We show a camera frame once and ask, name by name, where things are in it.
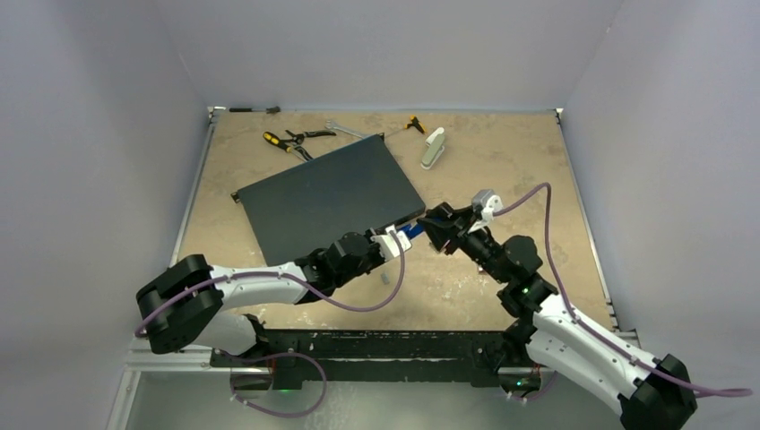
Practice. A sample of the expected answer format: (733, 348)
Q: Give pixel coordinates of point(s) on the silver wrench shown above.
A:
(332, 125)

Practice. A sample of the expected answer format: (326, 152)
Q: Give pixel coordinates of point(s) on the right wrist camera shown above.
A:
(485, 204)

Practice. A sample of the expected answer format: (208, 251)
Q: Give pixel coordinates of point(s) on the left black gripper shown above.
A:
(372, 233)

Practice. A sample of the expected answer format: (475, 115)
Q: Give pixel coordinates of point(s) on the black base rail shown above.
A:
(482, 359)

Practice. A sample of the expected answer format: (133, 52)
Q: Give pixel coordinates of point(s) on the black handled cutters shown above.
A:
(299, 138)

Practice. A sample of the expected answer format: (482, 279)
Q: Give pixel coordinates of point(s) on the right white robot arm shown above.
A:
(638, 386)

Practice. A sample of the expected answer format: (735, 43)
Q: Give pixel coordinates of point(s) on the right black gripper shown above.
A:
(452, 226)

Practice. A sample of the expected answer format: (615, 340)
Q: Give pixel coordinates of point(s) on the black tool at wall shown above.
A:
(268, 110)

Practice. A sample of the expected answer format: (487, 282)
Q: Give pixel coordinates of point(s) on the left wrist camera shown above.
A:
(392, 242)

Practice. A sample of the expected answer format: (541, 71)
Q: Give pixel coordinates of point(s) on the dark flat network switch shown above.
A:
(352, 189)

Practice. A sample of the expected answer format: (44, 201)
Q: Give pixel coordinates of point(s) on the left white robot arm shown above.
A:
(193, 302)

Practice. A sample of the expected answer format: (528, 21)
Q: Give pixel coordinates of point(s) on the blue stapler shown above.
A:
(418, 227)

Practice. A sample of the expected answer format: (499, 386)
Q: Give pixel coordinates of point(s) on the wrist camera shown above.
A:
(485, 204)
(392, 242)

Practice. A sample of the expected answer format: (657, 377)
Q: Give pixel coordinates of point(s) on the small yellow black screwdriver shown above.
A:
(413, 123)

